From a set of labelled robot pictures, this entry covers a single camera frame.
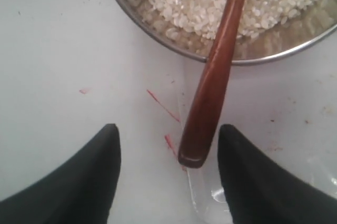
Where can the brown wooden spoon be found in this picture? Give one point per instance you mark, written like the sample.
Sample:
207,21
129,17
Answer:
205,111

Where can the steel bowl of rice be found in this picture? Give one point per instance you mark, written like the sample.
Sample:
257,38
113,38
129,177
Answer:
281,41

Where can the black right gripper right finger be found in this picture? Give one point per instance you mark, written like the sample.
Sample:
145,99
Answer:
258,190

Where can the white plastic tray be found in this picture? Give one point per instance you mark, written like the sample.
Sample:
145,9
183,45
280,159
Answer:
288,110

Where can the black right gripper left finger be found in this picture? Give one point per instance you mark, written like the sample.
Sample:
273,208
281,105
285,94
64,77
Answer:
81,190

